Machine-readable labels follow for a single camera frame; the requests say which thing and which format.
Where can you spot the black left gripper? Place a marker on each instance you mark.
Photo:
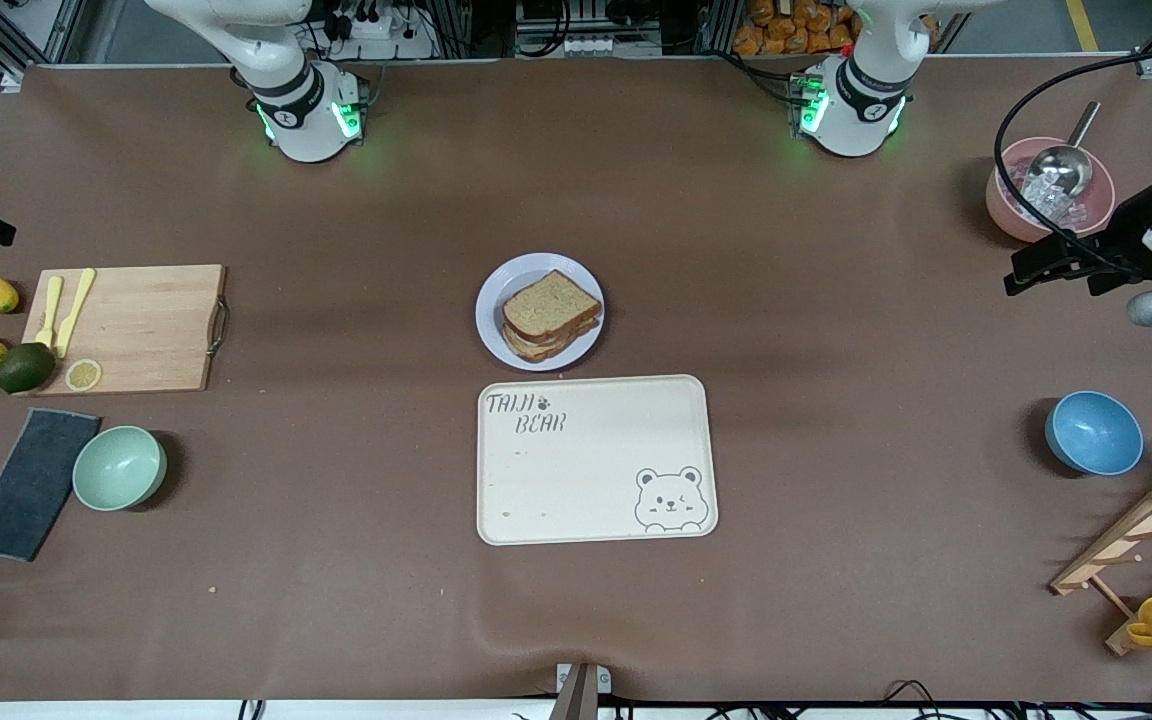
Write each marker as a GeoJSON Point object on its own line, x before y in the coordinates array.
{"type": "Point", "coordinates": [1123, 232]}

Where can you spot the plain brown bread slice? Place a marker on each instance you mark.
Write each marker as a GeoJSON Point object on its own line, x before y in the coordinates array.
{"type": "Point", "coordinates": [551, 303]}

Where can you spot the fried egg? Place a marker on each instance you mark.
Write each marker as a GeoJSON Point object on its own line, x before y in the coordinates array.
{"type": "Point", "coordinates": [528, 343]}

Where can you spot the round pale lavender plate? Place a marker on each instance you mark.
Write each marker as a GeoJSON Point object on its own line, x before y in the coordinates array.
{"type": "Point", "coordinates": [521, 275]}

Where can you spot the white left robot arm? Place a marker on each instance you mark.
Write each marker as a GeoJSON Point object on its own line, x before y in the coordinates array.
{"type": "Point", "coordinates": [856, 100]}

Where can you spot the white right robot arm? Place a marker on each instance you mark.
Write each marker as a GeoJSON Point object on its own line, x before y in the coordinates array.
{"type": "Point", "coordinates": [301, 110]}

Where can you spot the clear ice cube pile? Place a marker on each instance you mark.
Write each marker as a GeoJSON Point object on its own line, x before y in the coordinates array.
{"type": "Point", "coordinates": [1046, 200]}

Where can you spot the pink bowl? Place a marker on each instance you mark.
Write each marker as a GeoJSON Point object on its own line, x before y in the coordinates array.
{"type": "Point", "coordinates": [998, 200]}

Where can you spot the yellow plastic fork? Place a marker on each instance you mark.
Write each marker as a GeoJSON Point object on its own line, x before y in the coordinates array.
{"type": "Point", "coordinates": [51, 310]}

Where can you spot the metal scoop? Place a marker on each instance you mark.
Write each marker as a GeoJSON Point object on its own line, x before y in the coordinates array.
{"type": "Point", "coordinates": [1061, 165]}

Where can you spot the yellow plastic knife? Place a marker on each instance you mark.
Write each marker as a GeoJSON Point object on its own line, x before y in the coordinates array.
{"type": "Point", "coordinates": [76, 310]}

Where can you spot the dark green avocado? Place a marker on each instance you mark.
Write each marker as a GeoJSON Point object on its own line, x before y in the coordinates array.
{"type": "Point", "coordinates": [26, 368]}

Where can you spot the blue bowl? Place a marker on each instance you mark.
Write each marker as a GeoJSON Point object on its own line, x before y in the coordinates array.
{"type": "Point", "coordinates": [1094, 432]}

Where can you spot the lemon slice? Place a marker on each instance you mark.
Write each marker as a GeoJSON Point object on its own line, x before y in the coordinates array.
{"type": "Point", "coordinates": [84, 375]}

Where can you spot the wooden cutting board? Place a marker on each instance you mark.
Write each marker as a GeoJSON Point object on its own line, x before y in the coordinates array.
{"type": "Point", "coordinates": [151, 320]}

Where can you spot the dark grey cloth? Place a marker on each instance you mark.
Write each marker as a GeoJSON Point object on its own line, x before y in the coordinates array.
{"type": "Point", "coordinates": [31, 485]}

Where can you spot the mint green bowl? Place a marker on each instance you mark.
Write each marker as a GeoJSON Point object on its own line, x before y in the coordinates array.
{"type": "Point", "coordinates": [119, 468]}

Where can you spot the wooden cup rack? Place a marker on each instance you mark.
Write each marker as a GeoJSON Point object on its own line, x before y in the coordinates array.
{"type": "Point", "coordinates": [1131, 535]}

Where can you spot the orange bread rolls pile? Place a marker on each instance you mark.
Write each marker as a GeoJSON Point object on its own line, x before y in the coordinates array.
{"type": "Point", "coordinates": [776, 35]}

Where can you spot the large white power strip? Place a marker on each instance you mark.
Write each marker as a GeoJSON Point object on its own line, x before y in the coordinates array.
{"type": "Point", "coordinates": [376, 28]}

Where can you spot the cream tray with bear print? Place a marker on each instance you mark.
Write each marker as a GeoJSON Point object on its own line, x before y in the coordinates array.
{"type": "Point", "coordinates": [586, 470]}

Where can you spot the small white power strip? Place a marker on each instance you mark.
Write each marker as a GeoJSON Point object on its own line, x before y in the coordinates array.
{"type": "Point", "coordinates": [596, 45]}

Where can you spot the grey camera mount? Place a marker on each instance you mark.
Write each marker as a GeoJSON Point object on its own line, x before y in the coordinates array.
{"type": "Point", "coordinates": [579, 690]}

